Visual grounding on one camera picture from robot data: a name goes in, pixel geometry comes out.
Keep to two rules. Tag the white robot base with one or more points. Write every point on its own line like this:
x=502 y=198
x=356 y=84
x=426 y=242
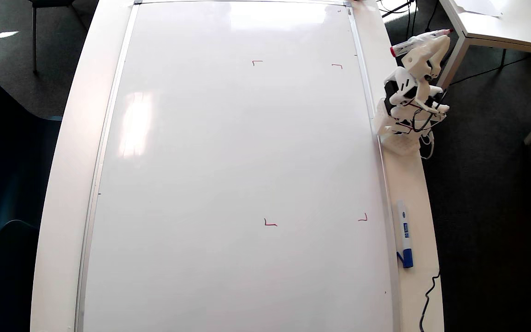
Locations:
x=401 y=143

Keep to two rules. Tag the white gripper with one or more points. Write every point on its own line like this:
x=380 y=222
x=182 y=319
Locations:
x=421 y=56

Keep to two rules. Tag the dark blue chair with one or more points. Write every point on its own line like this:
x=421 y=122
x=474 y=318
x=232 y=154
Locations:
x=2 y=152
x=7 y=281

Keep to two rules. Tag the red whiteboard marker pen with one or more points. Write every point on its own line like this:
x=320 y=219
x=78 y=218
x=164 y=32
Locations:
x=406 y=46

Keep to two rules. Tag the white whiteboard with metal frame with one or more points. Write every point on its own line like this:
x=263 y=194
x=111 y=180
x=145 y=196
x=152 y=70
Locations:
x=228 y=161

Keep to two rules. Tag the white paper sheet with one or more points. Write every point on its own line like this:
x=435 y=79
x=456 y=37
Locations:
x=477 y=7

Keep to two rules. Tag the blue whiteboard marker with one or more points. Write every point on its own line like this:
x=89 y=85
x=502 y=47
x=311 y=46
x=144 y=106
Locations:
x=404 y=230

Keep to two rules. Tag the white side table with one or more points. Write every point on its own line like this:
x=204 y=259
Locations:
x=514 y=27

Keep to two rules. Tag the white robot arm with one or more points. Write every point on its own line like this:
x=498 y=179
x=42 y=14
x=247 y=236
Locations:
x=401 y=85

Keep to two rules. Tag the chair with metal legs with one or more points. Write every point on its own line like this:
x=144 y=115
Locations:
x=34 y=37

